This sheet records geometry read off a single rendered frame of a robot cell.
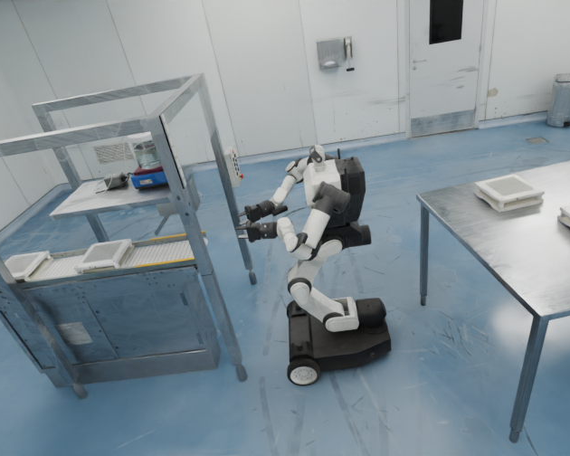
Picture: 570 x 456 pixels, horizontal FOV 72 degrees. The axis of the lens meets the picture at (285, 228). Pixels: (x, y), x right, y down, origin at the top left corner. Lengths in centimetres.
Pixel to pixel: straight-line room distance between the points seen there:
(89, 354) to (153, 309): 62
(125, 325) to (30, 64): 471
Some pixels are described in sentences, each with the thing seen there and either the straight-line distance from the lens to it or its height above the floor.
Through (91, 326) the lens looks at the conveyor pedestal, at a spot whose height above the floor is 52.
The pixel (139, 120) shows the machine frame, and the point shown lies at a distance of 180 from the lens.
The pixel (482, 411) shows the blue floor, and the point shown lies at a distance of 253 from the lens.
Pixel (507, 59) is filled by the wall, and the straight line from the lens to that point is 621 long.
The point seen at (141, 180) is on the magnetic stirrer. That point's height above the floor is 140.
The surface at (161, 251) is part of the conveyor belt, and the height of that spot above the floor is 91.
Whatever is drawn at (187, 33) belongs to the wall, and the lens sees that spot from 574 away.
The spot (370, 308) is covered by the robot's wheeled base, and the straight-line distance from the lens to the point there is 250.
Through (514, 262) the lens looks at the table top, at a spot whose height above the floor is 89.
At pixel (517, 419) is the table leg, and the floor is 20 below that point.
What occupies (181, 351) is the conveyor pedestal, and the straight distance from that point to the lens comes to 274.
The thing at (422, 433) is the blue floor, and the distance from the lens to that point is 241.
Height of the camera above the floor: 206
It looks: 31 degrees down
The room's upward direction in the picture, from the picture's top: 11 degrees counter-clockwise
